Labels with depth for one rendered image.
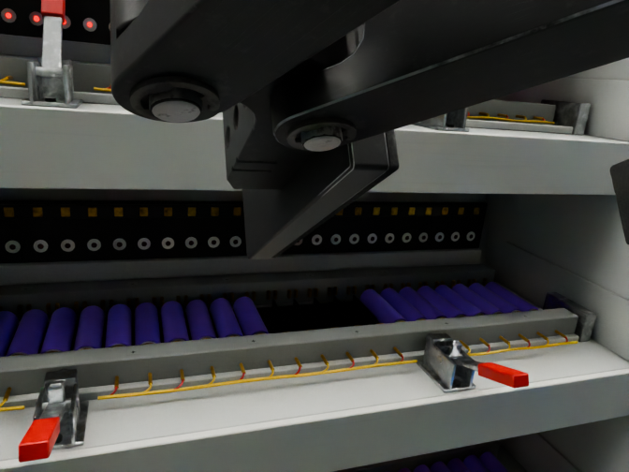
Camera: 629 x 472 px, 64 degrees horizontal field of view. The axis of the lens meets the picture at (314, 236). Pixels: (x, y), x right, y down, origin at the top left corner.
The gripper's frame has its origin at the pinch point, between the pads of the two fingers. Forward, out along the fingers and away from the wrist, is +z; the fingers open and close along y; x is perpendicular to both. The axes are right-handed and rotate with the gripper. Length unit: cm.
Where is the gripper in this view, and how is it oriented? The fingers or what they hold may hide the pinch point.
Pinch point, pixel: (490, 195)
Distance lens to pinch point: 15.8
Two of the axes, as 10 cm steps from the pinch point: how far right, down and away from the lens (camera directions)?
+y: 9.4, -0.2, 3.4
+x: -0.9, -9.7, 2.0
